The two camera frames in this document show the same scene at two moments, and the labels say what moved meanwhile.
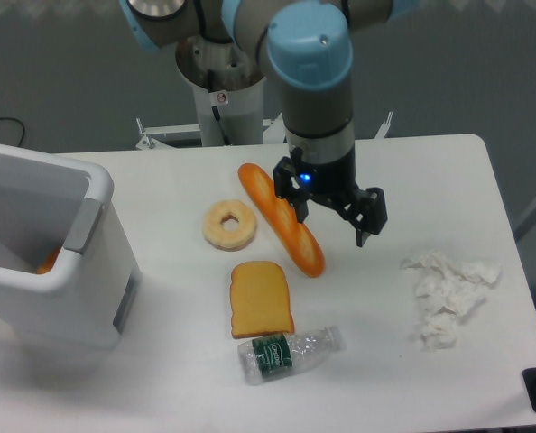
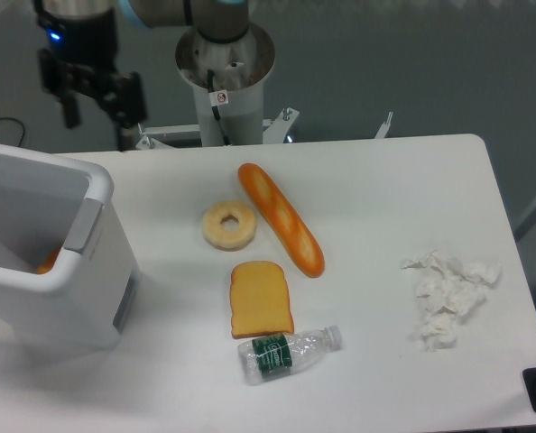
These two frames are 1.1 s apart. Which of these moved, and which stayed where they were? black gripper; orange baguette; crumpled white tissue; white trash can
Moved: black gripper
Stayed: white trash can; crumpled white tissue; orange baguette
